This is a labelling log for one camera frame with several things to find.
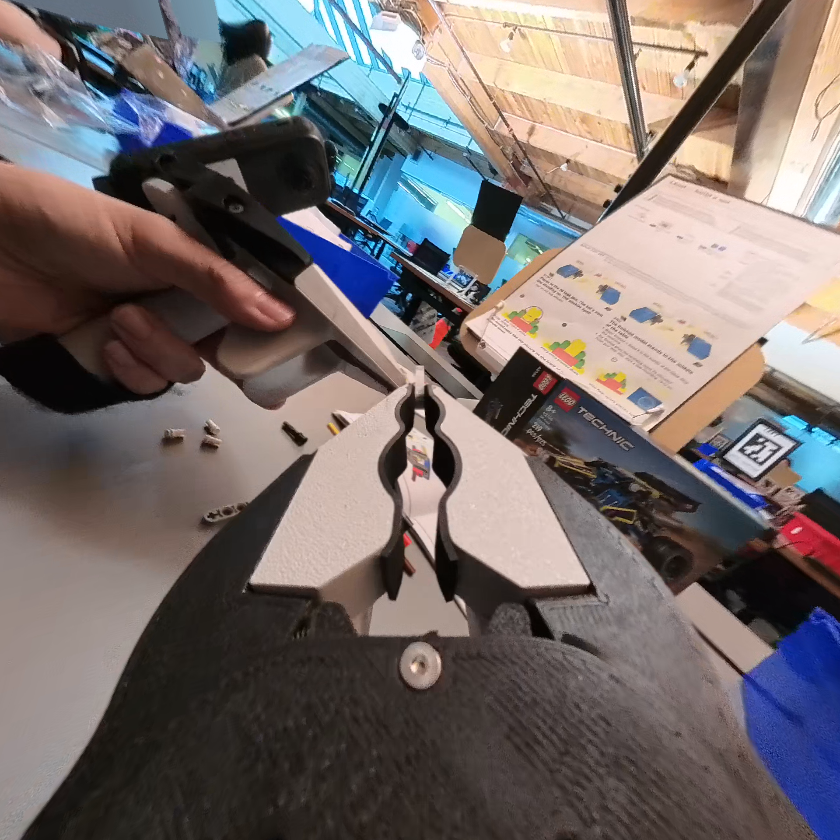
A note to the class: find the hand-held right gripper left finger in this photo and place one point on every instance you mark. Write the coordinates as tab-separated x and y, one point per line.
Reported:
328	518

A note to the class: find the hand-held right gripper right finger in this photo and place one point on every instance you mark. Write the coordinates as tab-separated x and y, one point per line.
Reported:
512	525

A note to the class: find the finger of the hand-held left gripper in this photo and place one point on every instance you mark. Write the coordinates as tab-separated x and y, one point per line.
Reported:
354	321
295	367

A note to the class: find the partly built toy car chassis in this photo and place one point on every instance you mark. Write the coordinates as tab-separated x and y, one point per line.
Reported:
334	428

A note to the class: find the toy car set box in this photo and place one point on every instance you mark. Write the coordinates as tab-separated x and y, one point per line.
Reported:
623	472

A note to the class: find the person's left hand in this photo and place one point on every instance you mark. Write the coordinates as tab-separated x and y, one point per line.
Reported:
79	262

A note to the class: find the blue bin with white papers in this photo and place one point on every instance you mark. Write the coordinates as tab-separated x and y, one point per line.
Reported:
341	269

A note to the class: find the black connector pin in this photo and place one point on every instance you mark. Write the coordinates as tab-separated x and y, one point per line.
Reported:
294	433

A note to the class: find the cardboard instruction board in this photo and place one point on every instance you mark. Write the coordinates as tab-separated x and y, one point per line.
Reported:
689	282
282	82

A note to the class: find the blue storage bin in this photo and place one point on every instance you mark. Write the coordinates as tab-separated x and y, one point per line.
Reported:
794	722
167	134

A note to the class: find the light grey thin beam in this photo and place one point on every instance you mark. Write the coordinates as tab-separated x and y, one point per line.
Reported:
223	512

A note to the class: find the small clear display stand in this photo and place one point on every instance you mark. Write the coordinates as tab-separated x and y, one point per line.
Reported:
467	279

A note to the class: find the tan rounded panel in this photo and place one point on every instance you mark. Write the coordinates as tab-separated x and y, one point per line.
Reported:
479	254

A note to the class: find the black monitor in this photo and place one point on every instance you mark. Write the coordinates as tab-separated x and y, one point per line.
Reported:
497	210

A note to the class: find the white ceiling projector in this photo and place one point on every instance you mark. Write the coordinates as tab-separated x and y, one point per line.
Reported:
394	33

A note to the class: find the clear plastic bag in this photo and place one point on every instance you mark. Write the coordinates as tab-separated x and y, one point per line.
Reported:
46	85

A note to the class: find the black white marker sign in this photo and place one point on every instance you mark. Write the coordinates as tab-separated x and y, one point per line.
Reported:
761	449

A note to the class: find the red storage bin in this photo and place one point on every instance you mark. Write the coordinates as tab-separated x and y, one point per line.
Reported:
810	538

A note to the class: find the black stand pole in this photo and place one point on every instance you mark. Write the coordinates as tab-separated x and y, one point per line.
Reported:
695	105

